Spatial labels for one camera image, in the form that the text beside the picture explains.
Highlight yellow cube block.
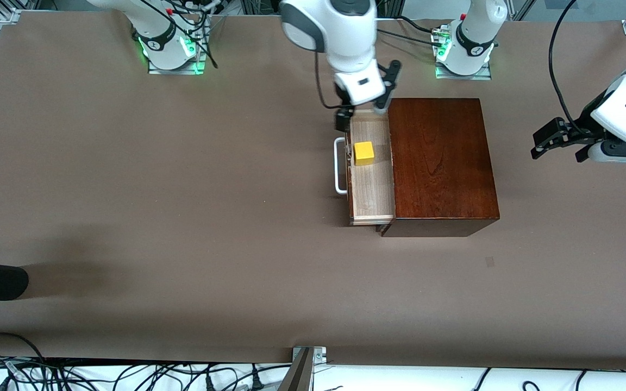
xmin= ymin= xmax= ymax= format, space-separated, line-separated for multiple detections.
xmin=354 ymin=141 xmax=375 ymax=167

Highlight wooden drawer with white handle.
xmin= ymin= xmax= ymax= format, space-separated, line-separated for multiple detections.
xmin=334 ymin=110 xmax=397 ymax=226

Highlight dark brown wooden cabinet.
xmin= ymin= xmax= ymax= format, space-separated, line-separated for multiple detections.
xmin=381 ymin=98 xmax=500 ymax=238

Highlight brown paper table cover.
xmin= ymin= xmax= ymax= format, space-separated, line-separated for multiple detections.
xmin=0 ymin=11 xmax=626 ymax=371

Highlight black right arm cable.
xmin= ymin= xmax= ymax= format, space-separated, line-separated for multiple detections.
xmin=314 ymin=50 xmax=342 ymax=110

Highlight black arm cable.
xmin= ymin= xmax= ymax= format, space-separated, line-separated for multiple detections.
xmin=314 ymin=50 xmax=342 ymax=110
xmin=549 ymin=0 xmax=591 ymax=136

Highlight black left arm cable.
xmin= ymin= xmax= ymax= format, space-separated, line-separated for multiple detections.
xmin=549 ymin=0 xmax=591 ymax=136

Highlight black base power cable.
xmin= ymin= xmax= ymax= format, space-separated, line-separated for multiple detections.
xmin=375 ymin=15 xmax=450 ymax=47

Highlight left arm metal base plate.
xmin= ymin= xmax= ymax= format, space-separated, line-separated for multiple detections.
xmin=434 ymin=24 xmax=493 ymax=81

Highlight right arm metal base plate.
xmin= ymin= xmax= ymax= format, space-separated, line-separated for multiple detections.
xmin=147 ymin=15 xmax=209 ymax=75

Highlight aluminium profile post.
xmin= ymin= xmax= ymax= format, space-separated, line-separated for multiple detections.
xmin=278 ymin=346 xmax=328 ymax=391

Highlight tangled black floor cables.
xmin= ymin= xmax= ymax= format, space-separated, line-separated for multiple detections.
xmin=0 ymin=332 xmax=292 ymax=391

